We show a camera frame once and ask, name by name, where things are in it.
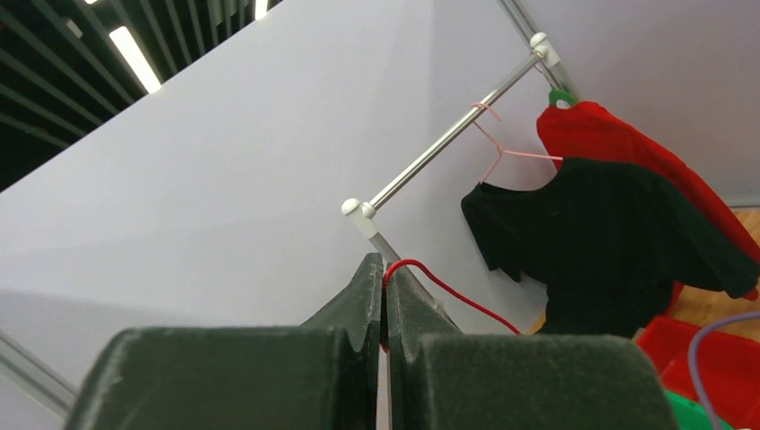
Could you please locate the black t-shirt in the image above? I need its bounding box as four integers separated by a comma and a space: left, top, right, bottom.
461, 158, 759, 338

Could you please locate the aluminium frame rail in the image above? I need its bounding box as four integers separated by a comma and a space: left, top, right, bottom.
1, 331, 78, 419

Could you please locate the red cable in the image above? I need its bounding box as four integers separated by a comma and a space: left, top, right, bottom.
379, 258, 523, 351

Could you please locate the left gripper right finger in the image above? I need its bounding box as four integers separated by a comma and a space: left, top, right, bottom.
385, 271, 678, 429

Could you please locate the red plastic bin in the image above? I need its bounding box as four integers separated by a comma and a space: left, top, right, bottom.
635, 316, 759, 429

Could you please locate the green plastic bin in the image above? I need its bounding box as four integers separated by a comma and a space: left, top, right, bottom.
664, 390, 733, 430

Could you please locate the red t-shirt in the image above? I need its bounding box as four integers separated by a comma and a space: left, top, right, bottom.
536, 100, 760, 310

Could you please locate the metal clothes rack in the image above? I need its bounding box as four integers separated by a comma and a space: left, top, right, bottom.
341, 0, 583, 315

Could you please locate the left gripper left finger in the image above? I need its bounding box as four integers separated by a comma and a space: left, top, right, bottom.
65, 254, 384, 429

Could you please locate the green hanger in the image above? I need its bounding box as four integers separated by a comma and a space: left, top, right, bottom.
548, 88, 579, 108

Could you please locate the pink wire hanger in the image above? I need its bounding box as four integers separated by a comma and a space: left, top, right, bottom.
470, 102, 564, 183

